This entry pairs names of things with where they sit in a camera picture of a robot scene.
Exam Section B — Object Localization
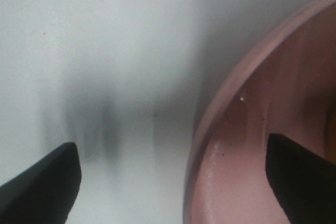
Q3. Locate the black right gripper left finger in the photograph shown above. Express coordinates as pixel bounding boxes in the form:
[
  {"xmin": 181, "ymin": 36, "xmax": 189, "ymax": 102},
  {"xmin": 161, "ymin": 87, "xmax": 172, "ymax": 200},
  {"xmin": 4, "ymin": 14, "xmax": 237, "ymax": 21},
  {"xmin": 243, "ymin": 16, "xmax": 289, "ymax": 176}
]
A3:
[{"xmin": 1, "ymin": 142, "xmax": 81, "ymax": 223}]

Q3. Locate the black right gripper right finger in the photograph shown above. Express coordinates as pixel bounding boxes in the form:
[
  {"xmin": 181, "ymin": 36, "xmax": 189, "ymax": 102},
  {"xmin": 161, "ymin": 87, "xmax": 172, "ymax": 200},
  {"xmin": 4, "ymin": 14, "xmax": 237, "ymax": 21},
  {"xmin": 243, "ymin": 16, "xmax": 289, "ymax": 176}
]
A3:
[{"xmin": 265, "ymin": 133, "xmax": 335, "ymax": 223}]

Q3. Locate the pink round plate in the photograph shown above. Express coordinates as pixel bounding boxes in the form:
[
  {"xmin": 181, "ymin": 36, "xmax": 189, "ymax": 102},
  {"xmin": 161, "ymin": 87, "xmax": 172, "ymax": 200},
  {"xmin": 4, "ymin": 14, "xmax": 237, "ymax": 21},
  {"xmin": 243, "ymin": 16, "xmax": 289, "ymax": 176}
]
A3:
[{"xmin": 183, "ymin": 0, "xmax": 335, "ymax": 223}]

